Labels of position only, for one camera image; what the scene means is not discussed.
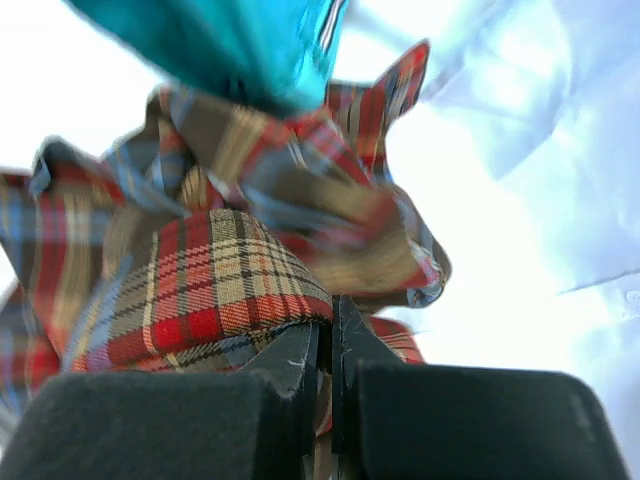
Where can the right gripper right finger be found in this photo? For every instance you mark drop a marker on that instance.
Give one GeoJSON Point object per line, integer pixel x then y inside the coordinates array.
{"type": "Point", "coordinates": [394, 420]}

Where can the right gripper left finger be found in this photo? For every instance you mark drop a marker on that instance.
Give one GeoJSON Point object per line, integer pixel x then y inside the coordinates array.
{"type": "Point", "coordinates": [255, 423]}

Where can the red plaid shirt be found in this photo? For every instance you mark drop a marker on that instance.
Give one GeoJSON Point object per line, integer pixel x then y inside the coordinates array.
{"type": "Point", "coordinates": [205, 235]}

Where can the white shirt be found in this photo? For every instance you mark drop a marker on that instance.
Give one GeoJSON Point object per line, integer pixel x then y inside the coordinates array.
{"type": "Point", "coordinates": [522, 155]}

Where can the teal shirt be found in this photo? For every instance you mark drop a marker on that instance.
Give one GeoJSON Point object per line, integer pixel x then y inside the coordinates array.
{"type": "Point", "coordinates": [275, 55]}

